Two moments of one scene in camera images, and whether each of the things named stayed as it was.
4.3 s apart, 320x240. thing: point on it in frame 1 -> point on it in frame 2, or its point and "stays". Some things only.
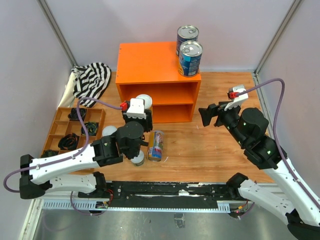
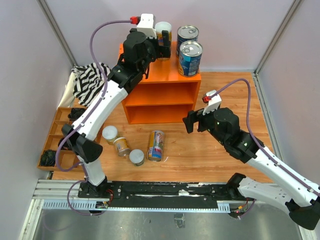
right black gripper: (217, 115) -> (200, 121)
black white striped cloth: (91, 80) stays
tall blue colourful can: (155, 146) stays
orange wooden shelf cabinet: (151, 69) stays
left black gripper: (138, 121) -> (157, 47)
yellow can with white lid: (148, 101) -> (159, 27)
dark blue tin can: (185, 33) stays
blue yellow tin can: (190, 53) stays
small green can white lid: (138, 160) stays
